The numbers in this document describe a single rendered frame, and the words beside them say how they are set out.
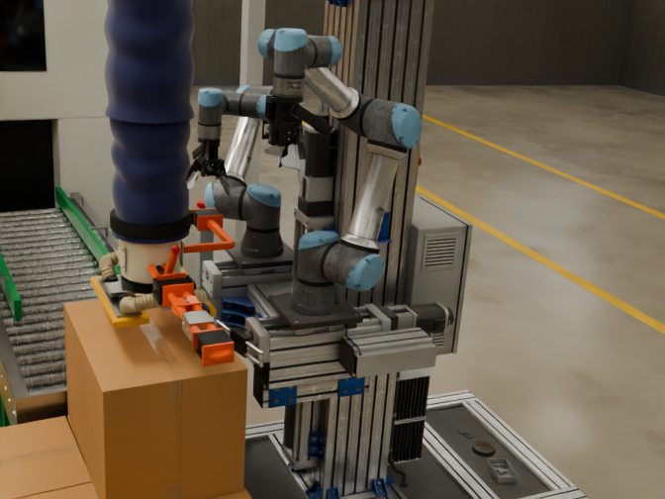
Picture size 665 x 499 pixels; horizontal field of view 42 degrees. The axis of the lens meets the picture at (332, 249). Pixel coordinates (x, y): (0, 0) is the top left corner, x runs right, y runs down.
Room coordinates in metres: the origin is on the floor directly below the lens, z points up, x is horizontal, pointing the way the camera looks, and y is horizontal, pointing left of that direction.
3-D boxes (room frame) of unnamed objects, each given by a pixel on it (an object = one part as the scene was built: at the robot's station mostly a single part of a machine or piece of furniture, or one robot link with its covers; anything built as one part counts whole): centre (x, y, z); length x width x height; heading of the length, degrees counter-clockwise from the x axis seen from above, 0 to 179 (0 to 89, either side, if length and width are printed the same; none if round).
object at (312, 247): (2.38, 0.04, 1.20); 0.13 x 0.12 x 0.14; 50
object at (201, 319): (1.90, 0.31, 1.18); 0.07 x 0.07 x 0.04; 26
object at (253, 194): (2.84, 0.25, 1.20); 0.13 x 0.12 x 0.14; 78
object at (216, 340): (1.78, 0.26, 1.18); 0.08 x 0.07 x 0.05; 26
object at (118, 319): (2.28, 0.61, 1.08); 0.34 x 0.10 x 0.05; 26
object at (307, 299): (2.39, 0.04, 1.09); 0.15 x 0.15 x 0.10
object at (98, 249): (4.09, 1.19, 0.60); 1.60 x 0.11 x 0.09; 29
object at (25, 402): (2.63, 0.70, 0.58); 0.70 x 0.03 x 0.06; 119
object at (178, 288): (2.09, 0.41, 1.18); 0.10 x 0.08 x 0.06; 116
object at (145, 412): (2.31, 0.52, 0.74); 0.60 x 0.40 x 0.40; 27
